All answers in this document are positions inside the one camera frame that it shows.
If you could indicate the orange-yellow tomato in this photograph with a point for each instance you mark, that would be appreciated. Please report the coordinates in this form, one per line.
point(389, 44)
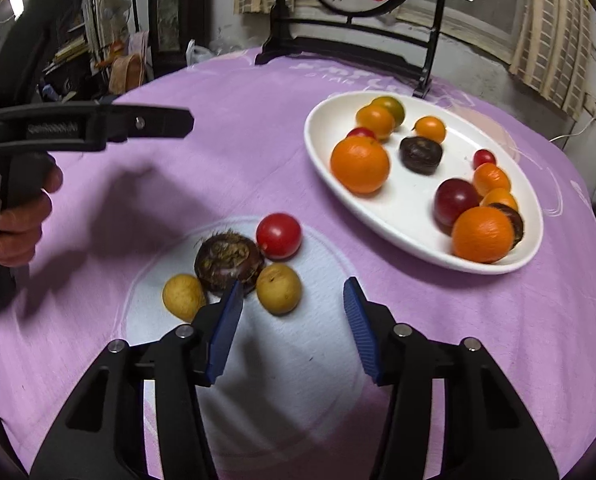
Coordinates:
point(500, 196)
point(375, 121)

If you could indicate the white standing fan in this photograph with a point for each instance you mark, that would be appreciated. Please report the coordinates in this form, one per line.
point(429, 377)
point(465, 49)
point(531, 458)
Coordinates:
point(114, 10)

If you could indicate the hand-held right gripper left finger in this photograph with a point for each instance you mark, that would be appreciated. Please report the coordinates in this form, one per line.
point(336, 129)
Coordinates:
point(225, 330)

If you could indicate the dark water chestnut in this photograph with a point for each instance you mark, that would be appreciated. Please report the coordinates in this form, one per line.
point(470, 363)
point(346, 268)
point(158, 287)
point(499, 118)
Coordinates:
point(228, 262)
point(517, 222)
point(420, 155)

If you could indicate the white plastic bag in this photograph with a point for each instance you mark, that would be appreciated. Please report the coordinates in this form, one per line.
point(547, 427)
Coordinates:
point(198, 54)

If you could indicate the wicker basket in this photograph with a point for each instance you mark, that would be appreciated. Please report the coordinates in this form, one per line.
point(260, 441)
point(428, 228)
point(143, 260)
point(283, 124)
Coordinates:
point(128, 75)

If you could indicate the dark red plum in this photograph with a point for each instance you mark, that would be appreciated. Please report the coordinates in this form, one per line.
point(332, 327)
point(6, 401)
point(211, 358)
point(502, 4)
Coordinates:
point(453, 202)

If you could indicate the dark wooden framed picture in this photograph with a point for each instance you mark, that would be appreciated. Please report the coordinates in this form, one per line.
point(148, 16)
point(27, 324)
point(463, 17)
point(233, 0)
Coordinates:
point(170, 10)

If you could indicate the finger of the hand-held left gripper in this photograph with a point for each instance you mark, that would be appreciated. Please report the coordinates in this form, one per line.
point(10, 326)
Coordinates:
point(153, 122)
point(112, 101)

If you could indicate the orange tangerine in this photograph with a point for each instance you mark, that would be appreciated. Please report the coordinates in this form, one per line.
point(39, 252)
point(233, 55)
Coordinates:
point(359, 165)
point(483, 235)
point(491, 177)
point(429, 129)

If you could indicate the person's left hand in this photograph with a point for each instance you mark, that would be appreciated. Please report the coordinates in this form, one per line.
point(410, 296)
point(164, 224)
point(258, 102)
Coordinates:
point(23, 230)

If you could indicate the small yellow plum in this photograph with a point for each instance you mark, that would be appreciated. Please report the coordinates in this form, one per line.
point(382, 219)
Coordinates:
point(278, 289)
point(183, 297)

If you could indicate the white oval plate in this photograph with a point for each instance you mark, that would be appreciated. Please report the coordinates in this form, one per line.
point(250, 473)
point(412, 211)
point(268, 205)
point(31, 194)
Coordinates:
point(410, 202)

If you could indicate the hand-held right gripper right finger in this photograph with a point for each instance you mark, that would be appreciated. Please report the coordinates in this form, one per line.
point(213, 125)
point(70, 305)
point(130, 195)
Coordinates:
point(360, 330)

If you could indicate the green-orange tomato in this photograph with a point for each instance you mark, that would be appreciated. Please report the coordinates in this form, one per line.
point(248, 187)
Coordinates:
point(393, 106)

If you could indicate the purple tablecloth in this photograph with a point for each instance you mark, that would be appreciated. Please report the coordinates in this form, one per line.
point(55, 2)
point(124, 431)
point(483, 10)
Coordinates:
point(258, 160)

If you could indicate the small red cherry tomato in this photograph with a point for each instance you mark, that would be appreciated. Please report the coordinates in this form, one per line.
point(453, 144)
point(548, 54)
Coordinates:
point(484, 158)

